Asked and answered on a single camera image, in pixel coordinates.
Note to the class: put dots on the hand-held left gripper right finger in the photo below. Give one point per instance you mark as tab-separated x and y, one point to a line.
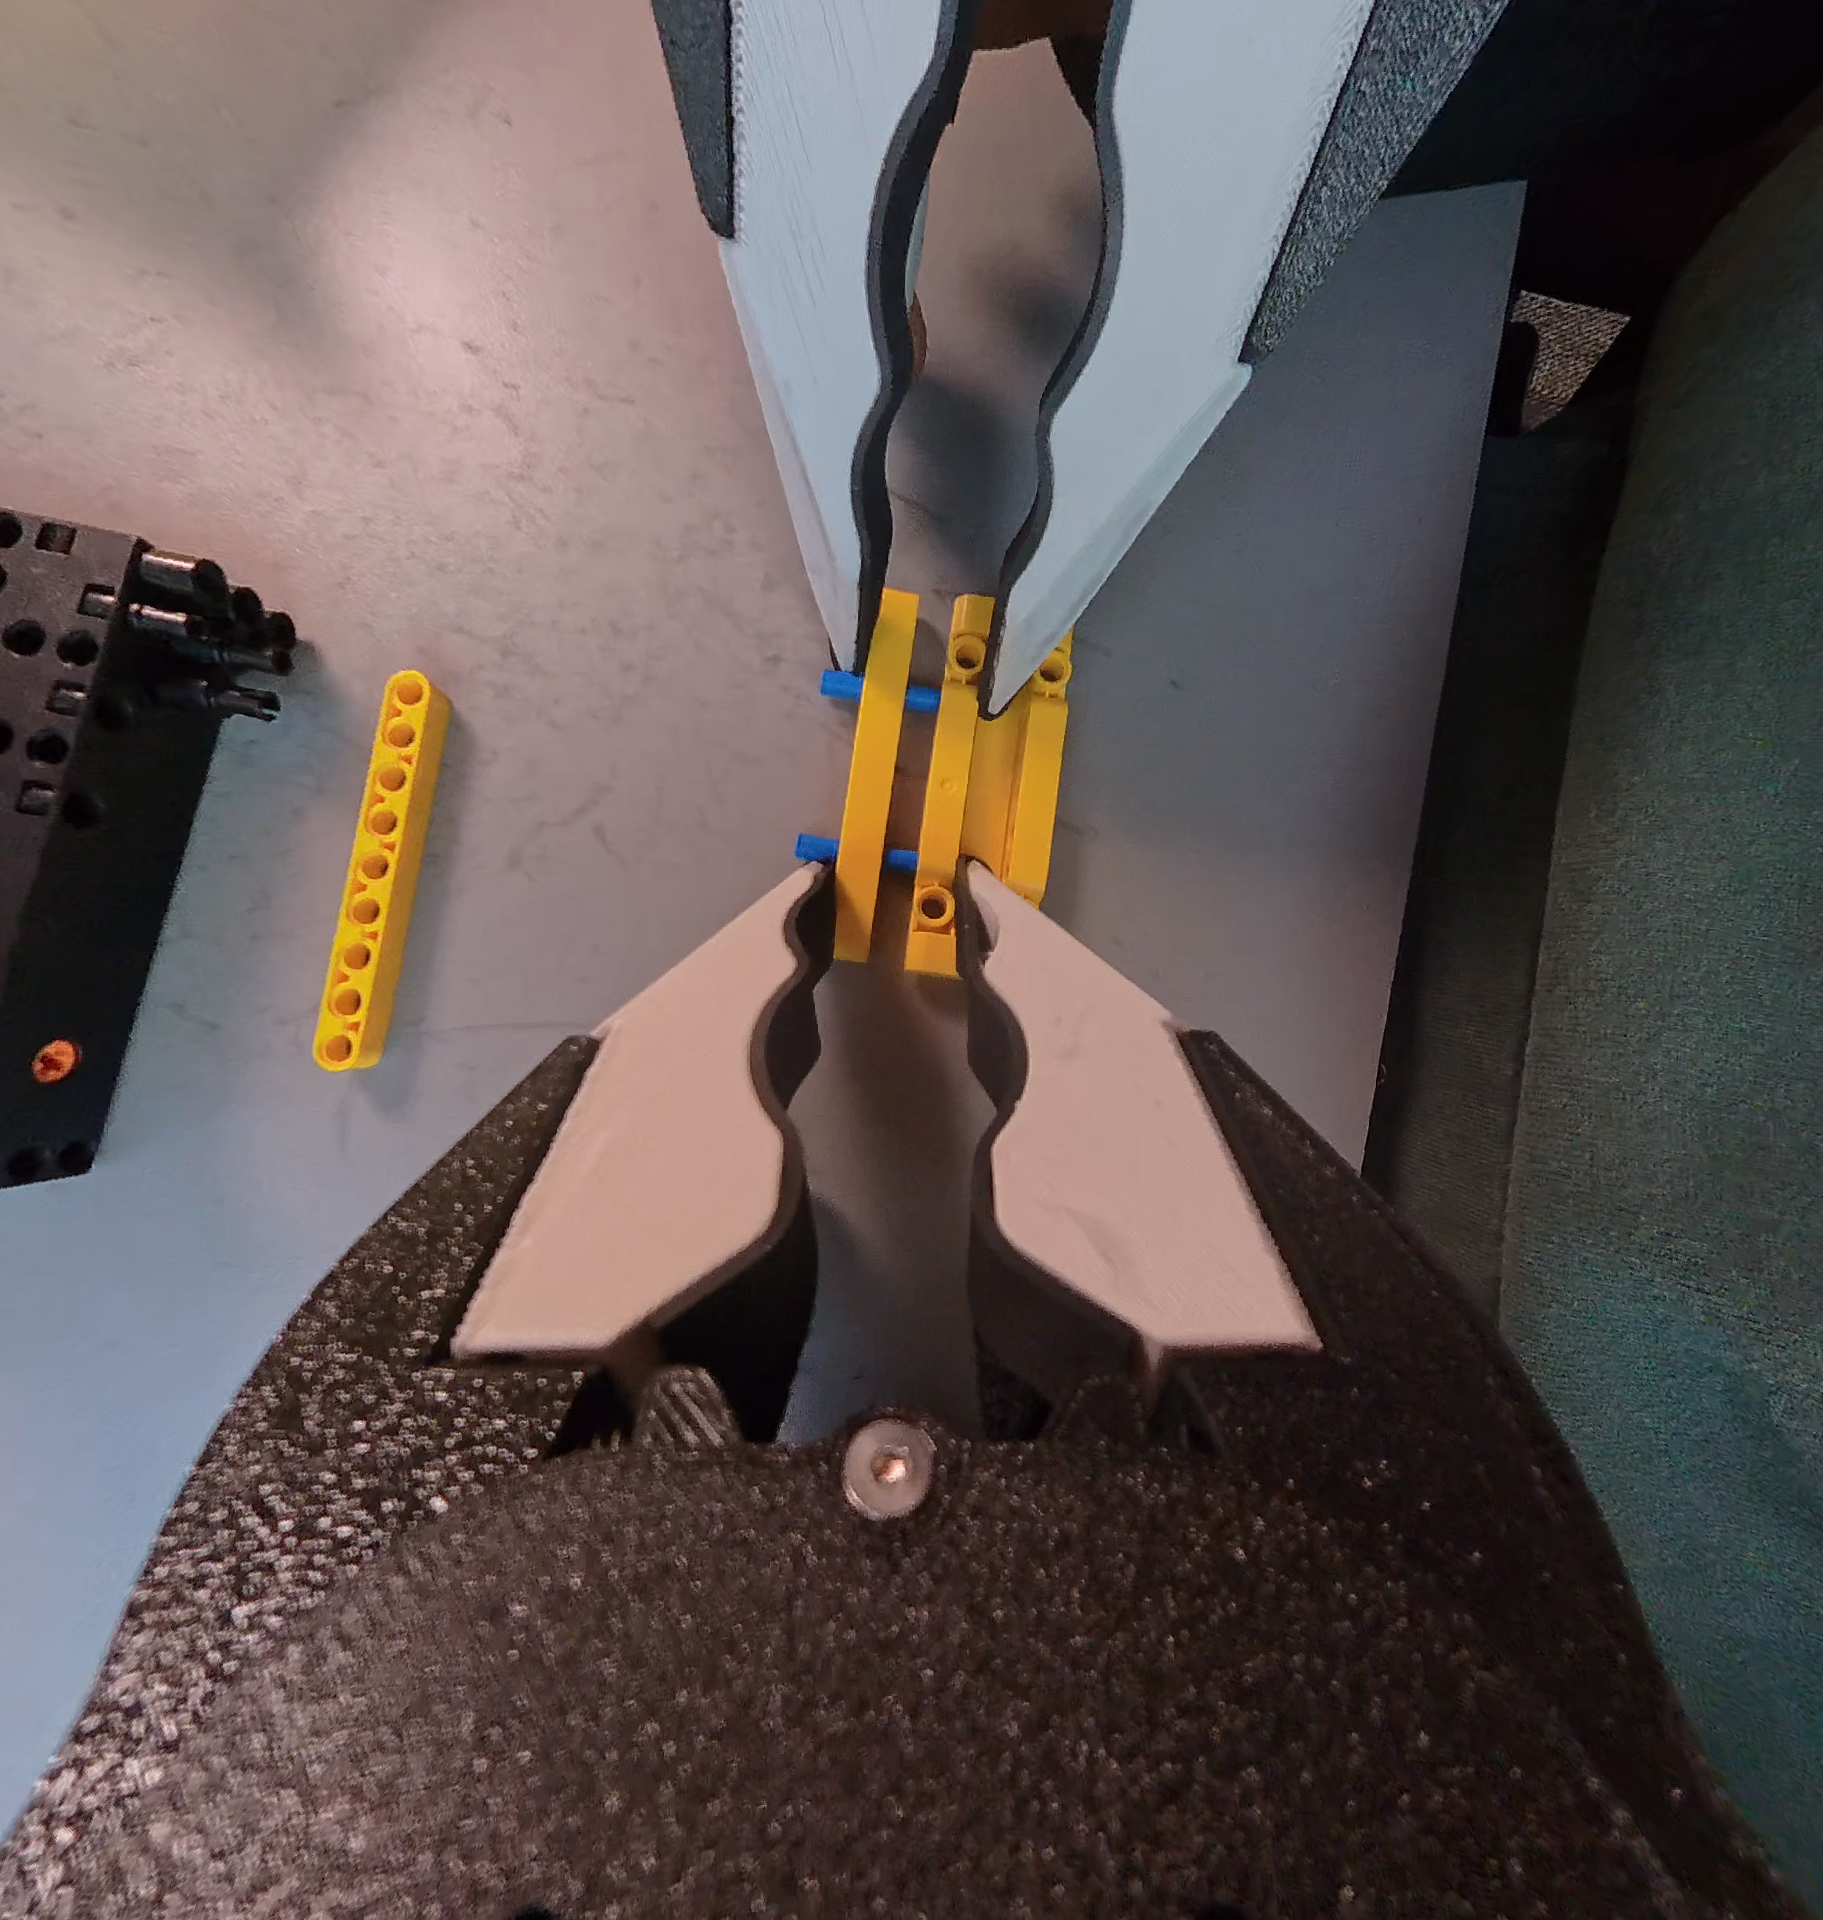
1135	1186

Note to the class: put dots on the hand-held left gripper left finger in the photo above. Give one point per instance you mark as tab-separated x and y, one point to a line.
640	1186

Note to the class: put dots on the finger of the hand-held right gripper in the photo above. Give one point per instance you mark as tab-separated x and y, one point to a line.
806	270
1196	270

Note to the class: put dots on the long yellow lego beam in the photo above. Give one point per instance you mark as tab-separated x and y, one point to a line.
380	886

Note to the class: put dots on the yellow lego panel piece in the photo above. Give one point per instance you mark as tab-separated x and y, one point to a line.
985	796

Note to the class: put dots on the yellow lego beam with pins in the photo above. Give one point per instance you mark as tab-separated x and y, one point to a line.
863	810

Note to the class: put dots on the black lego base block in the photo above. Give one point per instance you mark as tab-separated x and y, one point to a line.
40	901

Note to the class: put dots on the person's black pants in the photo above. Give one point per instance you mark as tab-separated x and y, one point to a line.
1601	91

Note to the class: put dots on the grey fabric chair seat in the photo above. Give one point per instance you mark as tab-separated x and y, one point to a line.
1563	353

